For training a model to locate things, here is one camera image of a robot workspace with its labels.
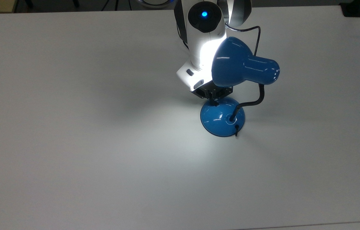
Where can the black table clamp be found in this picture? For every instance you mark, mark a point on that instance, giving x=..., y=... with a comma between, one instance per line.
x=353, y=9

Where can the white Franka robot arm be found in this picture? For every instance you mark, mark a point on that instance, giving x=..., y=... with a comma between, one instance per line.
x=202, y=41

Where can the black tripod legs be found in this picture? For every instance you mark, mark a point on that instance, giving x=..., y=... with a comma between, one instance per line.
x=116, y=3

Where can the blue gooseneck desk lamp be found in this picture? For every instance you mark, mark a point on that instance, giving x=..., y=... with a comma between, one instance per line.
x=231, y=64

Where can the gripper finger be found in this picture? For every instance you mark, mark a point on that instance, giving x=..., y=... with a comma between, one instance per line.
x=212, y=101
x=216, y=99

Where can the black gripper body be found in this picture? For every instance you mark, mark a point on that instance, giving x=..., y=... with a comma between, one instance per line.
x=213, y=91

